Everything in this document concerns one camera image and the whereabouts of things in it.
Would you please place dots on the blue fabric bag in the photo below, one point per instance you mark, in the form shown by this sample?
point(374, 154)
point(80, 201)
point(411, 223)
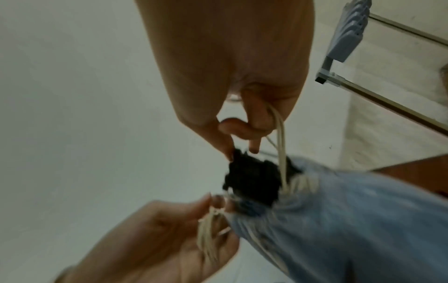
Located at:
point(350, 226)

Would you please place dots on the person's left hand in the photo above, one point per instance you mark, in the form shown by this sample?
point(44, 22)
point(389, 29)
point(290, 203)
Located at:
point(150, 243)

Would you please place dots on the metal clothes rack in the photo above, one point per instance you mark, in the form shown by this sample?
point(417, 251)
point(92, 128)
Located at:
point(378, 98)

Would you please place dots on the person's right hand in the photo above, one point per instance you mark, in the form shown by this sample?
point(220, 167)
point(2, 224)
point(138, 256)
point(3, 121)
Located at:
point(224, 55)

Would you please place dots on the black bracket arm with knob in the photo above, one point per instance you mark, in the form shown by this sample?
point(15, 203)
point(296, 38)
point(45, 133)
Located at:
point(252, 177)

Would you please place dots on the purple hook rail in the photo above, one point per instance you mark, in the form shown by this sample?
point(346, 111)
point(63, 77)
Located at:
point(346, 36)

